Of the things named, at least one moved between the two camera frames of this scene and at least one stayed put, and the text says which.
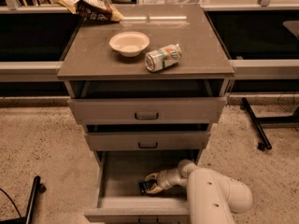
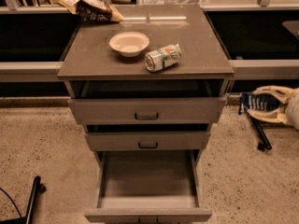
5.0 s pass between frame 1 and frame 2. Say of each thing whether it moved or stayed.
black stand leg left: stayed
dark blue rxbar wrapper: moved
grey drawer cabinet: stayed
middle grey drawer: stayed
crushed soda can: stayed
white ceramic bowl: stayed
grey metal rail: stayed
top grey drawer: stayed
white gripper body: moved
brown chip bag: stayed
